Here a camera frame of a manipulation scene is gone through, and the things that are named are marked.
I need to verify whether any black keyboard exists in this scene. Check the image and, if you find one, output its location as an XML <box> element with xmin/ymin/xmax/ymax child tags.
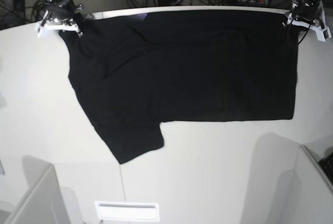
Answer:
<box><xmin>319</xmin><ymin>153</ymin><xmax>333</xmax><ymax>182</ymax></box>

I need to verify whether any white table cable slot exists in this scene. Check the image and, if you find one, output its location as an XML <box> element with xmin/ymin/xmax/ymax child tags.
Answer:
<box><xmin>95</xmin><ymin>201</ymin><xmax>160</xmax><ymax>222</ymax></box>

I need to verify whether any white partition panel left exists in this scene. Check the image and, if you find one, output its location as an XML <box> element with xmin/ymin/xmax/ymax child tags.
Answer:
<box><xmin>5</xmin><ymin>165</ymin><xmax>71</xmax><ymax>224</ymax></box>

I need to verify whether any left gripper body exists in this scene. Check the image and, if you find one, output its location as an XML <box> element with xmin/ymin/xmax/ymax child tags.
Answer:
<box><xmin>282</xmin><ymin>0</ymin><xmax>327</xmax><ymax>31</ymax></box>

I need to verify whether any white partition panel right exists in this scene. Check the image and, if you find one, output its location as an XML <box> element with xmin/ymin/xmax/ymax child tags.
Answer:
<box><xmin>272</xmin><ymin>145</ymin><xmax>332</xmax><ymax>223</ymax></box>

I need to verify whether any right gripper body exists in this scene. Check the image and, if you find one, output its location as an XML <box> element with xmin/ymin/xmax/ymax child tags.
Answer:
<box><xmin>39</xmin><ymin>0</ymin><xmax>84</xmax><ymax>37</ymax></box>

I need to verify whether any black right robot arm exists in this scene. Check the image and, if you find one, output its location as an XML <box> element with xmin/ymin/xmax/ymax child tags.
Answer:
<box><xmin>35</xmin><ymin>0</ymin><xmax>83</xmax><ymax>37</ymax></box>

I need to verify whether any black T-shirt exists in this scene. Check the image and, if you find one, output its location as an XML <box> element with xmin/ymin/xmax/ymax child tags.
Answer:
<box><xmin>59</xmin><ymin>10</ymin><xmax>298</xmax><ymax>164</ymax></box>

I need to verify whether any coiled black cable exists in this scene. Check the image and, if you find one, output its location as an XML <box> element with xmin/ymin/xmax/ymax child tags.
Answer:
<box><xmin>30</xmin><ymin>0</ymin><xmax>50</xmax><ymax>22</ymax></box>

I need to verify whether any white partition panel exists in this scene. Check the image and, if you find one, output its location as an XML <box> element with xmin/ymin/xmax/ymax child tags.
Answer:
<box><xmin>272</xmin><ymin>145</ymin><xmax>332</xmax><ymax>223</ymax></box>
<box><xmin>5</xmin><ymin>165</ymin><xmax>71</xmax><ymax>224</ymax></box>

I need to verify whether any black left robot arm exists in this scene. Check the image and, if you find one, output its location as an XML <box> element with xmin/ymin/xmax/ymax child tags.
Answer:
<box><xmin>283</xmin><ymin>0</ymin><xmax>329</xmax><ymax>33</ymax></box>

